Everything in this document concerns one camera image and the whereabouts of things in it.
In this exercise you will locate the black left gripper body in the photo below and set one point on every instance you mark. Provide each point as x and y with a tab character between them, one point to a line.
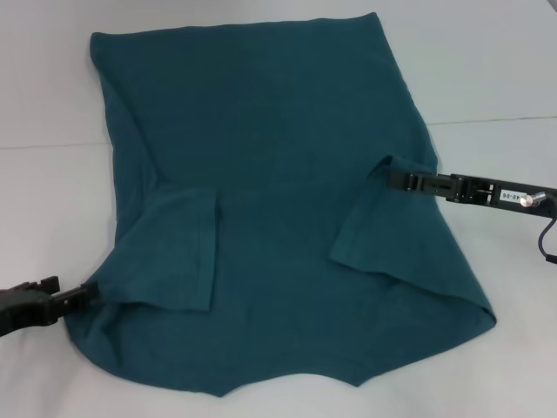
26	309

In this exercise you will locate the teal blue shirt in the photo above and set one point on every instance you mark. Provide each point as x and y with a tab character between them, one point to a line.
270	174

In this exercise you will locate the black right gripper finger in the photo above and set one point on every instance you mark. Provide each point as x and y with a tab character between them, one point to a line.
413	182

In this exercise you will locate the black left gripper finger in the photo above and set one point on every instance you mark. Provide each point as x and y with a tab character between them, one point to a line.
48	285
78	298

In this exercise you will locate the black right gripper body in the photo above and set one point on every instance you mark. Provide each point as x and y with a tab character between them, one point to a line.
478	191

